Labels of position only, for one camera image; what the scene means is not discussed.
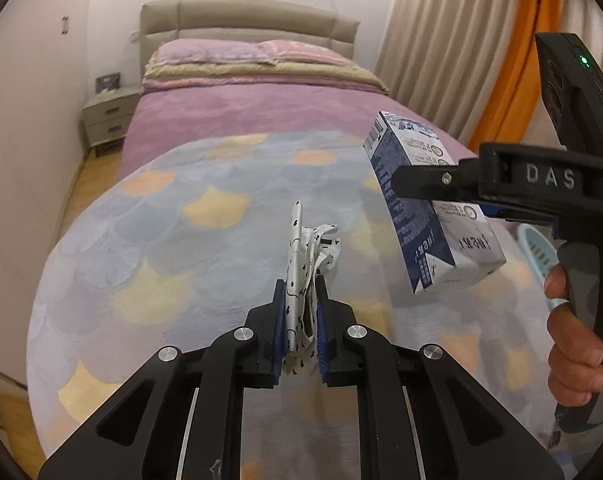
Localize white spotted wrapper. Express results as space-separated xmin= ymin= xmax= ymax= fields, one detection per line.
xmin=283 ymin=200 xmax=341 ymax=375

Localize light blue plastic basket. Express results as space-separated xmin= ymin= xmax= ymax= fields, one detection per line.
xmin=516 ymin=223 xmax=559 ymax=287

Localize beige curtain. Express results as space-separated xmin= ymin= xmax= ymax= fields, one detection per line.
xmin=376 ymin=0 xmax=603 ymax=147

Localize purple pillow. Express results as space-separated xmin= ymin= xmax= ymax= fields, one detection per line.
xmin=151 ymin=38 xmax=277 ymax=66

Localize blue white milk carton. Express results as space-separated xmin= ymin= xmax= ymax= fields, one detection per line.
xmin=364 ymin=110 xmax=507 ymax=295

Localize orange curtain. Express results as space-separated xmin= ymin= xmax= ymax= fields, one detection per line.
xmin=467 ymin=0 xmax=562 ymax=152

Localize beige nightstand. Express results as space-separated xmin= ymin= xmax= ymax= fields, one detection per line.
xmin=82 ymin=86 xmax=141 ymax=148

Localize beige padded headboard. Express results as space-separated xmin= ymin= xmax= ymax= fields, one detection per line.
xmin=139 ymin=0 xmax=360 ymax=72

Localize white wardrobe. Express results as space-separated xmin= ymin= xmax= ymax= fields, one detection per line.
xmin=0 ymin=0 xmax=89 ymax=382

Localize patterned round tablecloth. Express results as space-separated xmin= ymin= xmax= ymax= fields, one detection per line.
xmin=27 ymin=131 xmax=576 ymax=477

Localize pink pillow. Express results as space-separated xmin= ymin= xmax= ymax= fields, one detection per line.
xmin=259 ymin=39 xmax=356 ymax=66

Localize bed with purple cover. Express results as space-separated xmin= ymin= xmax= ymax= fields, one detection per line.
xmin=117 ymin=38 xmax=483 ymax=181

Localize small picture frame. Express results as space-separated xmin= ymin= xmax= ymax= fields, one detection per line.
xmin=96 ymin=73 xmax=120 ymax=94

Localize person's right hand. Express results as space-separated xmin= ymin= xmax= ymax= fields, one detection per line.
xmin=544 ymin=264 xmax=603 ymax=408

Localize beige folded quilt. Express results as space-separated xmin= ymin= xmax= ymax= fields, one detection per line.
xmin=142 ymin=62 xmax=388 ymax=94

